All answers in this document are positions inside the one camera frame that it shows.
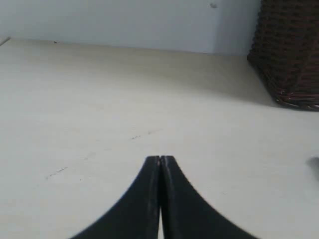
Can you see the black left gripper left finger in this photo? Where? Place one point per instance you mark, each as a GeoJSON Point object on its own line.
{"type": "Point", "coordinates": [136, 215]}

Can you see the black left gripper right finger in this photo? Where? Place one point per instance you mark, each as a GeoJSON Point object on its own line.
{"type": "Point", "coordinates": [185, 214]}

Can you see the white t-shirt red logo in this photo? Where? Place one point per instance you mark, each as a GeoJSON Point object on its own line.
{"type": "Point", "coordinates": [314, 163]}

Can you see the dark brown wicker basket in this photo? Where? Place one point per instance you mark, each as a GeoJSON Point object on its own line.
{"type": "Point", "coordinates": [285, 52]}

